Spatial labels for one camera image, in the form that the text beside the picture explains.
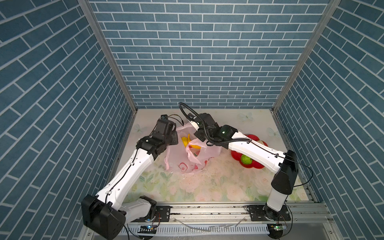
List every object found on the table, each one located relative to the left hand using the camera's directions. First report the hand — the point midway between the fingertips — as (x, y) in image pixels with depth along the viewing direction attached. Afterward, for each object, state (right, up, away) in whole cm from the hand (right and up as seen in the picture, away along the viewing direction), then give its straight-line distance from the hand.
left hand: (174, 134), depth 79 cm
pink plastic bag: (+7, -8, -10) cm, 15 cm away
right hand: (+13, +6, +1) cm, 14 cm away
